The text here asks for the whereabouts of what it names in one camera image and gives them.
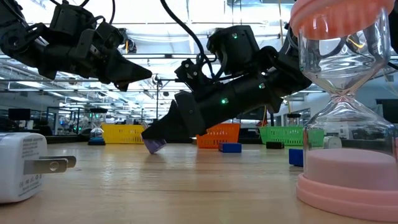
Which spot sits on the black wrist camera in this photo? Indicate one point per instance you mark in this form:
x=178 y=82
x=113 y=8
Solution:
x=189 y=73
x=109 y=34

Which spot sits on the black monitor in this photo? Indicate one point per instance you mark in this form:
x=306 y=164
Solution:
x=18 y=114
x=388 y=110
x=252 y=115

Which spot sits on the blue digital clock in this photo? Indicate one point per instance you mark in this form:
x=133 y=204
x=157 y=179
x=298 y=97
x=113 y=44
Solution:
x=296 y=157

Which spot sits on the black rectangular block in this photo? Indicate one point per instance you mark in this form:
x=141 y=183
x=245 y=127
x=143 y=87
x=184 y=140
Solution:
x=275 y=145

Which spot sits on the orange plastic basket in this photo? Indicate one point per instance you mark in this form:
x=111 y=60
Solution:
x=220 y=137

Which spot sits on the pink hourglass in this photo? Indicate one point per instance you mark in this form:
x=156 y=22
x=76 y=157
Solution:
x=348 y=171

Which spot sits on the blue sand black hourglass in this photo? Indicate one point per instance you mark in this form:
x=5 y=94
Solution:
x=97 y=137

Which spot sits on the light green power adapter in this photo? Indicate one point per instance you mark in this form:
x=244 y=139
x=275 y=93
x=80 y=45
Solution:
x=332 y=142

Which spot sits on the yellow plastic basket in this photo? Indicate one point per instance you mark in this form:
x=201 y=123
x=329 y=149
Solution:
x=124 y=134

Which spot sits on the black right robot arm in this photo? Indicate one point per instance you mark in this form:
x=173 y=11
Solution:
x=248 y=93

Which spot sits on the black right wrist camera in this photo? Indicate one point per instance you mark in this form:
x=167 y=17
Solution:
x=189 y=73

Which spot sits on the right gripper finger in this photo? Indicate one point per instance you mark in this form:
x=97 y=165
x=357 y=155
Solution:
x=168 y=127

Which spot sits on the purple power adapter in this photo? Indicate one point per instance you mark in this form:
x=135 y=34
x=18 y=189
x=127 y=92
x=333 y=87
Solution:
x=18 y=168
x=155 y=145

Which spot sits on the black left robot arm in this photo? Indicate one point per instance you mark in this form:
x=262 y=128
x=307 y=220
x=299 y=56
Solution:
x=18 y=43

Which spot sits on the white sand black hourglass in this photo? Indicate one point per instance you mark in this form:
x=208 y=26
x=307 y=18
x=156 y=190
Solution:
x=293 y=115

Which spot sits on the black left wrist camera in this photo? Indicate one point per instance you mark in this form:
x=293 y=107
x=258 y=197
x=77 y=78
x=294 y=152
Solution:
x=109 y=34

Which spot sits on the black aluminium table frame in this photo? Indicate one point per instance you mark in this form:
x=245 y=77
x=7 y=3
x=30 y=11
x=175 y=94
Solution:
x=62 y=139

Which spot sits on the green plastic basket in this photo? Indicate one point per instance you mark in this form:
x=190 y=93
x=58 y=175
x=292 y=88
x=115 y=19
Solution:
x=280 y=137

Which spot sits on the blue rectangular block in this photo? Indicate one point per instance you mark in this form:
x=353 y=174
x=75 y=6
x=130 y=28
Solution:
x=230 y=147

